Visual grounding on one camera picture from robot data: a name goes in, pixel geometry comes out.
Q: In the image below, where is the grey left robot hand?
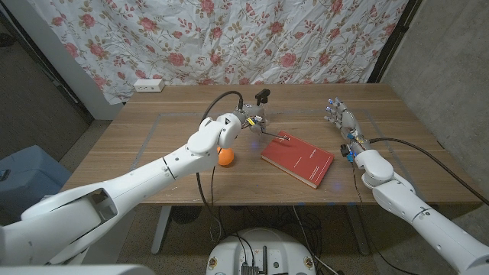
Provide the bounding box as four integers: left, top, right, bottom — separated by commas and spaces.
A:
240, 103, 268, 134

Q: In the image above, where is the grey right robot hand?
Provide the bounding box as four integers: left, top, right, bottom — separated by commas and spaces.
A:
324, 96, 366, 148

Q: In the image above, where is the black mechanical pencil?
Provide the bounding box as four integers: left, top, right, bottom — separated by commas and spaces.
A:
261, 131, 290, 141

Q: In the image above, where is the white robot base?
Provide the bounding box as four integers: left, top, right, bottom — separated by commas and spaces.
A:
205, 228, 317, 275

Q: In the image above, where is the red notebook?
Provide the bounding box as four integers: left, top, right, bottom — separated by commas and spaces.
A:
261, 130, 335, 190

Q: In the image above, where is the clear spray bottle black nozzle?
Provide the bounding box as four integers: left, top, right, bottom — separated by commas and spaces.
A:
254, 88, 271, 108

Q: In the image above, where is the orange fruit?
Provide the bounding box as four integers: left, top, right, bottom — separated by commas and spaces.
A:
216, 147, 235, 167

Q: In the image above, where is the floral backdrop cloth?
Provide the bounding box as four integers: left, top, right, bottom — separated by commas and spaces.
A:
26, 0, 410, 106

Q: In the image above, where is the black backdrop stand pole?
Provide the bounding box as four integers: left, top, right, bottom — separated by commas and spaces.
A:
367, 0, 423, 84

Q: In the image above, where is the white power strip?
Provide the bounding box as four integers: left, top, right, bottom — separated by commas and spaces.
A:
133, 79, 166, 93

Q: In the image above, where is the grey table leg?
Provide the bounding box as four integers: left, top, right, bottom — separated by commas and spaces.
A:
345, 205, 371, 256
151, 205, 173, 256

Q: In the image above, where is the black round disc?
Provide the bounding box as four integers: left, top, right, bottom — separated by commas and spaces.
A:
170, 205, 202, 225

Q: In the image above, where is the blue plastic bin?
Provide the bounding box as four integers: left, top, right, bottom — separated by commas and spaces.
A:
0, 144, 73, 226

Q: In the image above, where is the white robot torso shell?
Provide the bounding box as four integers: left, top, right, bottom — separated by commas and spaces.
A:
0, 264, 156, 275

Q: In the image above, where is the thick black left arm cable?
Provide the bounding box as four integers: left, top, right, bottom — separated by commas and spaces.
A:
195, 90, 245, 238

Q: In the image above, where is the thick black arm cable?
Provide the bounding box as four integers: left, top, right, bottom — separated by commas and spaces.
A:
368, 136, 489, 207
195, 90, 245, 238

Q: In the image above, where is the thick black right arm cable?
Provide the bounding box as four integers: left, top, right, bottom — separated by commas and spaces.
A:
368, 136, 489, 207

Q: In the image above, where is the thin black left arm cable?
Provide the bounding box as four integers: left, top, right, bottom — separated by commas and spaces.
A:
209, 166, 218, 217

